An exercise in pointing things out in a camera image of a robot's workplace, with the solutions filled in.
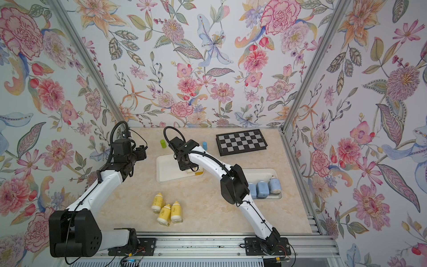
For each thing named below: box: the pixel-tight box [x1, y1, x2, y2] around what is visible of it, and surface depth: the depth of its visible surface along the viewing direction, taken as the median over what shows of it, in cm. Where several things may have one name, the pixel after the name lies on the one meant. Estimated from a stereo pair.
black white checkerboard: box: [215, 129, 268, 157], surface depth 112 cm
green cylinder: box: [160, 139, 167, 149], surface depth 112 cm
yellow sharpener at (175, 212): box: [170, 200, 182, 224], surface depth 79 cm
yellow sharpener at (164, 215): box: [156, 203, 172, 227], surface depth 78 cm
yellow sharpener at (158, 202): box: [151, 192, 166, 212], surface depth 82 cm
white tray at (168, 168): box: [155, 154, 205, 184], surface depth 100 cm
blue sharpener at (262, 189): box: [255, 180, 270, 200], surface depth 86 cm
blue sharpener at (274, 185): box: [267, 175, 282, 194], surface depth 86 cm
